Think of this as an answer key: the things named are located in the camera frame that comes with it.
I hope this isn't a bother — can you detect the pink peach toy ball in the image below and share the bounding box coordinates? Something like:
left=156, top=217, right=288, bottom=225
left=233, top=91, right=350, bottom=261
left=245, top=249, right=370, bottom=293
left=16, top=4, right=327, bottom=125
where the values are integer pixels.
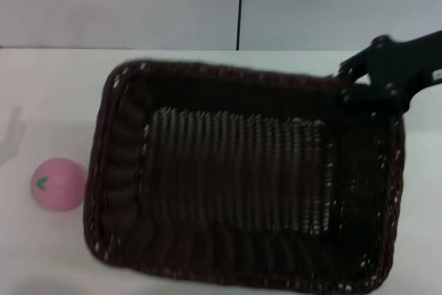
left=30, top=157, right=88, bottom=213

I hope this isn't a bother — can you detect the dark brown woven basket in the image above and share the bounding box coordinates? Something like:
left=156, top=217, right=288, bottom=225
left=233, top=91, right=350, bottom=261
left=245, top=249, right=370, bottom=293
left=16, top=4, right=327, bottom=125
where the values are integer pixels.
left=81, top=59, right=405, bottom=295

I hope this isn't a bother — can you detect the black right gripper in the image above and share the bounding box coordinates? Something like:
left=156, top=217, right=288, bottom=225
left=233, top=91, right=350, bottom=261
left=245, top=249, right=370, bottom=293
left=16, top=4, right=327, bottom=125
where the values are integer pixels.
left=334, top=29, right=442, bottom=117

